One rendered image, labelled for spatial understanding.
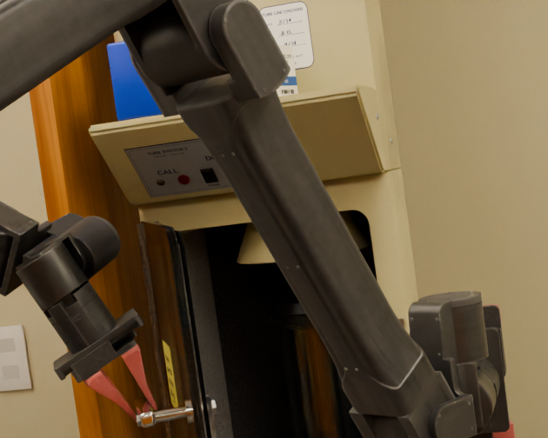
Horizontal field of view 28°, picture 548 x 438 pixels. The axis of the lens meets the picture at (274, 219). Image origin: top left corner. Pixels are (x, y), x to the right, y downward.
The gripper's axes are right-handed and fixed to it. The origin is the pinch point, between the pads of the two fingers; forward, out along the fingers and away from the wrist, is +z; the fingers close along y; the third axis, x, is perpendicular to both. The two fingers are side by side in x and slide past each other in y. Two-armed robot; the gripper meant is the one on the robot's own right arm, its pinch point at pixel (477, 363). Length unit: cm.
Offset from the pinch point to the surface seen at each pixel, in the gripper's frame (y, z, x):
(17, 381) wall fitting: -8, 54, 86
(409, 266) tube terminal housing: 9.2, 18.6, 9.0
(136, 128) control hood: 29.8, 0.2, 35.3
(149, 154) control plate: 26.8, 3.0, 35.3
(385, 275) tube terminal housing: 9.0, 11.7, 10.9
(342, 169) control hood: 22.3, 8.0, 13.7
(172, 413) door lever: 0.0, -14.0, 29.6
